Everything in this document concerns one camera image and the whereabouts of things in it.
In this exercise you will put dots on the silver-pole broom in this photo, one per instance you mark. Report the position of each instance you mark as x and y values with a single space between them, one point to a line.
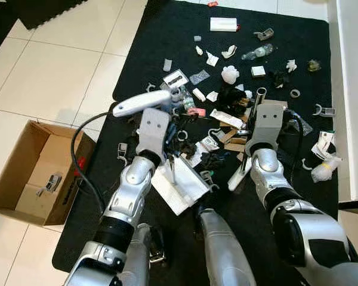
261 95

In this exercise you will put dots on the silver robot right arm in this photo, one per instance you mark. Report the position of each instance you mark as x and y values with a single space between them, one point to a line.
268 173

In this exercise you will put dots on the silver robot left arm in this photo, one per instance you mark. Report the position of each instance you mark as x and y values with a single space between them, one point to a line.
128 190

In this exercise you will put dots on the black foam floor mat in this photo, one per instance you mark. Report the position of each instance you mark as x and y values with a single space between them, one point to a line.
48 12

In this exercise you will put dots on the crushed clear plastic bottle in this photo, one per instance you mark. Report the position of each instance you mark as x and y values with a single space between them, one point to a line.
304 126

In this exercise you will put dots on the pink flat scrap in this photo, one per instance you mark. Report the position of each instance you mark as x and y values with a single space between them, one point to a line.
196 111

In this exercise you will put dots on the green-label plastic bottle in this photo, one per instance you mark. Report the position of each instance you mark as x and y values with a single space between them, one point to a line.
185 98

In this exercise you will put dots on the small printed card package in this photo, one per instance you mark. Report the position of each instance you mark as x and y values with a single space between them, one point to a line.
206 145

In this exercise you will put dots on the white plastic hook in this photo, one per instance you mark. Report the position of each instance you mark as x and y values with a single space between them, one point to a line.
327 111

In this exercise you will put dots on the white printed card packaging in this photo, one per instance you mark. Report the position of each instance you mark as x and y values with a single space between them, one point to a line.
323 143

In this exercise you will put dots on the black crumpled cloth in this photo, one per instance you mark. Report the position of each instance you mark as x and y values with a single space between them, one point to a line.
279 78

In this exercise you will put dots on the white and black card package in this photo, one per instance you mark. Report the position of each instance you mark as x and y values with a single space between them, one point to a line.
175 79

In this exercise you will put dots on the long white paper strip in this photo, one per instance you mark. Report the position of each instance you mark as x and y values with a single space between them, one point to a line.
227 118

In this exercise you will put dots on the white crumpled tissue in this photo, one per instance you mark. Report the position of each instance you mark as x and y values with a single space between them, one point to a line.
292 65

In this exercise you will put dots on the clear plastic bag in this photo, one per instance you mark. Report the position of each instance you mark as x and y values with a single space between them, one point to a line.
199 76

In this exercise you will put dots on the olive green crumpled wrapper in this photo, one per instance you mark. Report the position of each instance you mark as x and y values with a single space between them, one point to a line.
314 65

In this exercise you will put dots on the small white square box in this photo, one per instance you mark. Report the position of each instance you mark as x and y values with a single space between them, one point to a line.
258 71

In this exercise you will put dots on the white bag with yellow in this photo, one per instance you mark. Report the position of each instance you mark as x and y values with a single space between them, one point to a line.
325 170

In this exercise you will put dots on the small clear plastic cup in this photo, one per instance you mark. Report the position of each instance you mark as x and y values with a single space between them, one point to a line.
167 64

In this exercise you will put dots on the white crumpled paper ball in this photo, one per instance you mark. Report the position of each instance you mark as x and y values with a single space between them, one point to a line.
230 74

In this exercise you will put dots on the crumpled white paper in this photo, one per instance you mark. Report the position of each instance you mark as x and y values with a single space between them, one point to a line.
212 58

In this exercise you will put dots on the grey plastic clip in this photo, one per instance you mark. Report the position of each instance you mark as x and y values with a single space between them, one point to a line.
264 34

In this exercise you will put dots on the white curved plastic piece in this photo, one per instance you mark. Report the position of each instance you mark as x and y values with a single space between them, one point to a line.
230 52

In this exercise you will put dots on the large black rug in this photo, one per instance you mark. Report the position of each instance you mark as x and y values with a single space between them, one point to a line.
167 36

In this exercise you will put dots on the white rectangular box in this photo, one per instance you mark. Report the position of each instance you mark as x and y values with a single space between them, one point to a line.
224 24

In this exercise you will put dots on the small red scrap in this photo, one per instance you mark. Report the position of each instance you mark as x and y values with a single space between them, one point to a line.
213 3

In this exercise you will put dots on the silver robot left leg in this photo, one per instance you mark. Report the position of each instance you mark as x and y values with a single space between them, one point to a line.
140 253

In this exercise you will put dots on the silver robot leg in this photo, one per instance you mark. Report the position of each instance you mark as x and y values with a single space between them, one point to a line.
140 253
224 250

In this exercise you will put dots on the silver robot right leg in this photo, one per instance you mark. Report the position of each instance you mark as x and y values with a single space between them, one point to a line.
224 250

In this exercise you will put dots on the small grey plastic hook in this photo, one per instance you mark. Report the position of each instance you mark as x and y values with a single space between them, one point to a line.
51 183

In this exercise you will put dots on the open cardboard box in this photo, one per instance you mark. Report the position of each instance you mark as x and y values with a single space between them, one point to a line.
30 161

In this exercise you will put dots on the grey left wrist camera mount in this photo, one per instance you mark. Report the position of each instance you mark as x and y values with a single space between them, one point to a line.
154 128

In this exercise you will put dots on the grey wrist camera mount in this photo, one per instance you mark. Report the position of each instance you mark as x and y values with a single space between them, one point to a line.
154 128
268 122

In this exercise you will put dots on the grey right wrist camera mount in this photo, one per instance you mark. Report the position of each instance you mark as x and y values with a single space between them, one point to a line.
268 122

